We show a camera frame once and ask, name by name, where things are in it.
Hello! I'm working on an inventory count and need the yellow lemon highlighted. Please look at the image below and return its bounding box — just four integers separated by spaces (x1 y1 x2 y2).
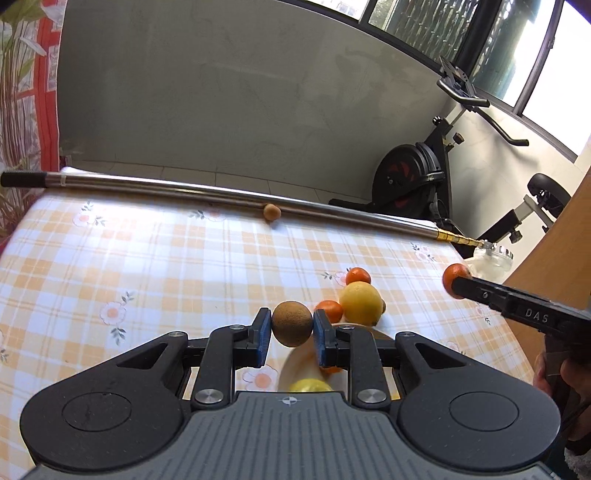
288 378 333 394

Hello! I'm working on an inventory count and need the dark framed window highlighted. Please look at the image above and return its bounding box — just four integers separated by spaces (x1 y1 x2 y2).
305 0 591 162

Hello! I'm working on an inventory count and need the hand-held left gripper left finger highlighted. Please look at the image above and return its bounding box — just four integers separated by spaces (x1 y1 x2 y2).
65 308 272 411

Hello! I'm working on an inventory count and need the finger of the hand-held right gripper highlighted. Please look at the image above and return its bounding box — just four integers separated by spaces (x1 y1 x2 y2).
450 277 509 315

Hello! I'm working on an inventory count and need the wooden board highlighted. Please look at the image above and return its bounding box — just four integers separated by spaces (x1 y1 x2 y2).
501 136 591 388

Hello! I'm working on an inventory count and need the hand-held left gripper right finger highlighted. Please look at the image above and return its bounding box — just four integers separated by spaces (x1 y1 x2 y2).
313 310 518 411

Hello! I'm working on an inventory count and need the white plastic bag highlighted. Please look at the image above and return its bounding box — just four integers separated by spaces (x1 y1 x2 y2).
464 244 515 280

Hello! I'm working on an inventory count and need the long metal pole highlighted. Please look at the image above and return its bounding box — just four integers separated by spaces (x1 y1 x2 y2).
0 171 497 252

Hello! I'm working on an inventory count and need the person's right hand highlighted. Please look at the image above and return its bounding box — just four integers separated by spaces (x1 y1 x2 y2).
532 348 591 444

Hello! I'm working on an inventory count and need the large yellow citrus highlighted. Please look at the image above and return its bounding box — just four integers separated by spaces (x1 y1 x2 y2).
339 281 383 326

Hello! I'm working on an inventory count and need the printed red curtain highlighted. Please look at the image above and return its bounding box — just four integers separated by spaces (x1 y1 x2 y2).
0 0 63 241

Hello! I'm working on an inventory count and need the black exercise bike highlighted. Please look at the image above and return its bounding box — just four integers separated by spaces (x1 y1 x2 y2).
329 55 573 259

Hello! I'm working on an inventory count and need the white plate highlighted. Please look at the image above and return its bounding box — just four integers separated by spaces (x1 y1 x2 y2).
278 322 399 402

